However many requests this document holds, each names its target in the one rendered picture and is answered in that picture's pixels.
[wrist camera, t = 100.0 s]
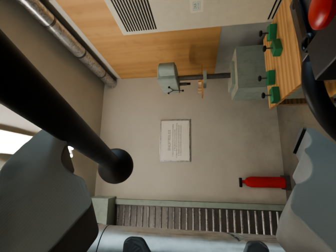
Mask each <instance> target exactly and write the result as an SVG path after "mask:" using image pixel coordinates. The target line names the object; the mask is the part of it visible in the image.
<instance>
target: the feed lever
mask: <svg viewBox="0 0 336 252"><path fill-rule="evenodd" d="M0 104H1V105H3V106H5V107H6V108H8V109H10V110H11V111H13V112H14V113H16V114H18V115H19V116H21V117H23V118H24V119H26V120H28V121H29V122H31V123H32V124H34V125H36V126H37V127H39V128H41V129H42V130H44V131H45V132H47V133H49V134H50V135H52V136H54V137H55V138H57V139H59V140H60V141H66V142H67V145H68V146H70V147H72V148H73V149H75V150H77V151H78V152H80V153H81V154H83V155H85V156H86V157H88V158H90V159H91V160H93V161H94V162H96V163H97V171H98V174H99V176H100V177H101V178H102V179H103V180H104V181H105V182H107V183H110V184H119V183H122V182H124V181H126V180H127V179H128V178H129V177H130V175H131V174H132V172H133V168H134V163H133V159H132V157H131V156H130V154H129V153H128V152H127V151H125V150H123V149H120V148H113V149H110V148H109V147H108V146H107V145H106V144H105V143H104V142H103V141H102V139H101V138H100V137H99V136H98V135H97V134H96V133H95V132H94V131H93V130H92V129H91V127H90V126H89V125H88V124H87V123H86V122H85V121H84V120H83V119H82V118H81V117H80V115H79V114H78V113H77V112H76V111H75V110H74V109H73V108H72V107H71V106H70V104H69V103H68V102H67V101H66V100H65V99H64V98H63V97H62V96H61V95H60V94H59V92H58V91H57V90H56V89H55V88H54V87H53V86H52V85H51V84H50V83H49V82H48V80H47V79H46V78H45V77H44V76H43V75H42V74H41V73H40V72H39V71H38V69H37V68H36V67H35V66H34V65H33V64H32V63H31V62H30V61H29V60H28V59H27V57H26V56H25V55H24V54H23V53H22V52H21V51H20V50H19V49H18V48H17V46H16V45H15V44H14V43H13V42H12V41H11V40H10V39H9V38H8V37H7V36H6V34H5V33H4V32H3V31H2V30H1V29H0Z"/></svg>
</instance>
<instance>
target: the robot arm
mask: <svg viewBox="0 0 336 252"><path fill-rule="evenodd" d="M293 153H294V154H296V157H297V158H298V160H299V163H298V165H297V167H296V169H295V171H294V174H293V176H292V178H293V180H294V181H295V183H296V185H295V186H294V188H293V190H292V192H291V194H290V197H289V199H288V201H287V203H286V205H285V207H284V209H283V211H282V213H281V215H280V219H279V223H278V227H277V231H276V235H265V234H249V233H233V232H217V231H201V230H185V229H169V228H153V227H137V226H120V225H104V224H102V223H97V219H96V215H95V210H94V206H93V202H92V198H91V195H90V193H89V190H88V188H87V185H86V183H85V180H84V179H83V178H82V177H80V176H77V175H75V174H74V171H75V169H74V166H73V162H72V158H71V155H70V151H69V145H68V144H67V141H62V140H59V139H57V138H56V137H54V136H52V135H51V134H49V133H47V132H46V131H44V130H43V129H41V130H40V131H39V132H38V133H37V134H35V135H34V136H33V137H32V138H31V139H29V140H28V141H27V142H26V143H25V144H23V145H22V146H21V147H20V148H19V149H18V150H17V151H16V152H15V153H14V154H13V155H12V156H11V157H10V158H9V159H8V160H7V161H6V163H5V164H4V165H3V166H2V168H1V169H0V252H336V145H335V144H334V143H333V142H331V141H330V140H329V139H327V138H326V137H325V136H324V135H322V134H321V133H320V132H318V131H317V130H316V129H314V128H306V127H303V128H301V129H300V131H299V133H298V136H297V139H296V143H295V146H294V150H293Z"/></svg>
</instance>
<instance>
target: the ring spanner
mask: <svg viewBox="0 0 336 252"><path fill-rule="evenodd" d="M293 3H294V7H295V11H296V15H297V19H298V23H299V28H300V32H301V36H302V41H301V50H302V52H303V53H308V45H309V44H310V42H311V41H312V40H313V38H314V35H313V34H312V33H311V32H309V29H308V25H307V21H306V17H305V13H304V10H303V6H302V2H301V0H293ZM307 41H308V45H307Z"/></svg>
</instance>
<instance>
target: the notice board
mask: <svg viewBox="0 0 336 252"><path fill-rule="evenodd" d="M159 161H160V162H191V130H190V119H170V120H160V151H159Z"/></svg>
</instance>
